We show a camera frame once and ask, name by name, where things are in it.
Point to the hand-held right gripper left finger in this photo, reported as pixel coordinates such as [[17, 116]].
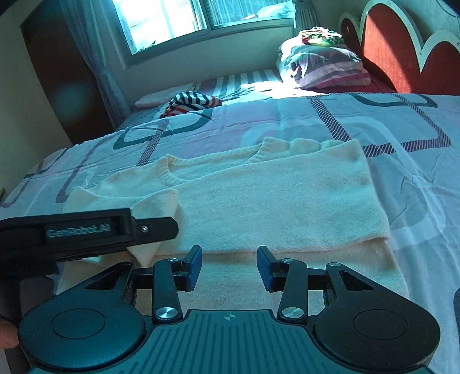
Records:
[[194, 268]]

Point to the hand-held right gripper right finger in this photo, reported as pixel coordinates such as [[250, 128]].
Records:
[[264, 268]]

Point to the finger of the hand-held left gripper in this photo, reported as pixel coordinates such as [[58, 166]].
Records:
[[158, 228]]

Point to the white towel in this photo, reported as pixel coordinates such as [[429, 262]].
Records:
[[269, 187]]

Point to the person's left hand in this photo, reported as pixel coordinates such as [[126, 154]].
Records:
[[7, 336]]

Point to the pink pillow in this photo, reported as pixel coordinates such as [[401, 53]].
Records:
[[154, 97]]

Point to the striped garment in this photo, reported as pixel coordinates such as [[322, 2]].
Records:
[[190, 100]]

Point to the patterned bed blanket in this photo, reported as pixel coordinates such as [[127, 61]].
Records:
[[287, 118]]

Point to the long grey curtain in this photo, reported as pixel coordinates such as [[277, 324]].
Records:
[[104, 72]]

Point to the dark wooden door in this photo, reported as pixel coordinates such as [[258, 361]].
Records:
[[54, 72]]

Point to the striped bed sheet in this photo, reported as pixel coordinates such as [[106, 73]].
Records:
[[248, 77]]

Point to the window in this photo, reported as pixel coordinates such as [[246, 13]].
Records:
[[161, 21]]

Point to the stacked pillows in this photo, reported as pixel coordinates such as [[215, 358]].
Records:
[[323, 64]]

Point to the colourful cloth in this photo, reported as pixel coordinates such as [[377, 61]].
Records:
[[318, 36]]

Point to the red heart-shaped headboard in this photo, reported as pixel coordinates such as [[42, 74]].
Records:
[[388, 54]]

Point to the tied grey curtain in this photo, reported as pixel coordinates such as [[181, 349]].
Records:
[[305, 14]]

